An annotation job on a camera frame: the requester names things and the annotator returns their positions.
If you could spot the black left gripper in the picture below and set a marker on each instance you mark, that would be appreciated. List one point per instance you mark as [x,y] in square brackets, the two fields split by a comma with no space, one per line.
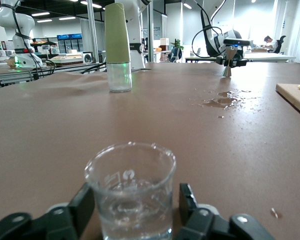
[240,53]

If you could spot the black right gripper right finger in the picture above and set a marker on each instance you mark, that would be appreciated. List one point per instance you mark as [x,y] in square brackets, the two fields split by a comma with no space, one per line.
[215,225]

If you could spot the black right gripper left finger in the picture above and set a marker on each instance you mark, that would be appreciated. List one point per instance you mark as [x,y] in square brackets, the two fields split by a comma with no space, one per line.
[40,225]

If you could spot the steel double jigger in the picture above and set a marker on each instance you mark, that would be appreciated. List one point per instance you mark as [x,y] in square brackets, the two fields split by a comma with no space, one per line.
[228,70]

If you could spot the clear glass measuring cup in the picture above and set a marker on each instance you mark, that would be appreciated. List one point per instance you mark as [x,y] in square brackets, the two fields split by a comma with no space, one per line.
[132,195]

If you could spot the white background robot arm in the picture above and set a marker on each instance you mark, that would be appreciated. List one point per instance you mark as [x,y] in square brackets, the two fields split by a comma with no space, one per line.
[21,41]

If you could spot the white office table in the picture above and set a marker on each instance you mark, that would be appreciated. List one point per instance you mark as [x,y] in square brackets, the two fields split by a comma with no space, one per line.
[265,57]

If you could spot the wet liquid spill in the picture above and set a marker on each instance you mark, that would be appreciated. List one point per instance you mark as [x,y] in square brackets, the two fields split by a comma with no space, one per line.
[222,101]

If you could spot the seated person in white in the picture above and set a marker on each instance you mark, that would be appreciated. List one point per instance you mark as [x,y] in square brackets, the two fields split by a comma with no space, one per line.
[271,43]

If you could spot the black office chair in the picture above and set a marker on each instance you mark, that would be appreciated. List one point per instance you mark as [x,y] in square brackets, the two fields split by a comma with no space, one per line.
[281,43]

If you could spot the blue backpack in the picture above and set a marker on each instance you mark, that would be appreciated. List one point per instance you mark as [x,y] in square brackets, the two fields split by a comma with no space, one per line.
[175,55]

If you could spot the green potted plant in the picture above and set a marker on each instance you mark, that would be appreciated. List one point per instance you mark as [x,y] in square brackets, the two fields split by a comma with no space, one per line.
[177,43]

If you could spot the cardboard box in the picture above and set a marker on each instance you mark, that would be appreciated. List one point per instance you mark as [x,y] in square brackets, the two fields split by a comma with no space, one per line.
[164,41]

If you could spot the wooden cutting board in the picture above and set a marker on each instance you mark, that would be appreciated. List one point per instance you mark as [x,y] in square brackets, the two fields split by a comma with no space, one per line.
[295,100]

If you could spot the green sleeved glass bottle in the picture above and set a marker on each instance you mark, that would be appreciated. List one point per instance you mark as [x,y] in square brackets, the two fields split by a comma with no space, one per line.
[117,37]

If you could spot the blue-top display fridge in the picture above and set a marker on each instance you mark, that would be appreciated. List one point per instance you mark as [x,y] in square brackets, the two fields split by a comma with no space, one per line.
[77,42]
[63,43]

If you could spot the tray of food props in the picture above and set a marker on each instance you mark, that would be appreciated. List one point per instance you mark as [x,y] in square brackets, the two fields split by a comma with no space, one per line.
[66,59]

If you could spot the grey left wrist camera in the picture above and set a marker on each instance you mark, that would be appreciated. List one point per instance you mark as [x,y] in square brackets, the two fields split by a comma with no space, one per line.
[236,42]

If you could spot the metal frame pole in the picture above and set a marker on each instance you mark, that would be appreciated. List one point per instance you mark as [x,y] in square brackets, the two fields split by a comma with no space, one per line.
[151,30]
[92,30]

